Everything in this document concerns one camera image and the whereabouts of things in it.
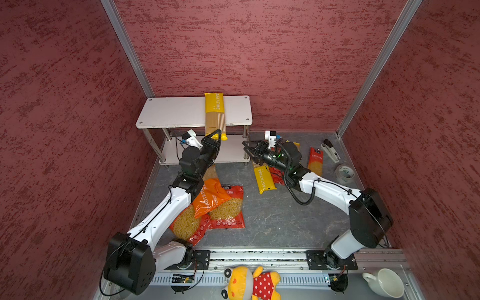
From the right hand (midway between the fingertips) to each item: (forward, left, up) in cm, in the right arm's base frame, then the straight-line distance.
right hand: (240, 149), depth 73 cm
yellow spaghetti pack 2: (+28, -35, -30) cm, 54 cm away
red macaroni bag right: (-16, +6, -27) cm, 32 cm away
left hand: (+5, +7, +4) cm, 9 cm away
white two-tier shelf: (+14, +32, +4) cm, 35 cm away
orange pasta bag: (-8, +14, -23) cm, 29 cm away
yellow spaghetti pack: (+3, -12, -28) cm, 31 cm away
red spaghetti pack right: (+14, -43, -29) cm, 53 cm away
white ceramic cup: (-43, -52, -27) cm, 73 cm away
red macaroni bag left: (-22, +24, -27) cm, 42 cm away
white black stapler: (+21, -54, -28) cm, 64 cm away
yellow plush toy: (-42, 0, -23) cm, 48 cm away
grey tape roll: (+7, -58, -32) cm, 66 cm away
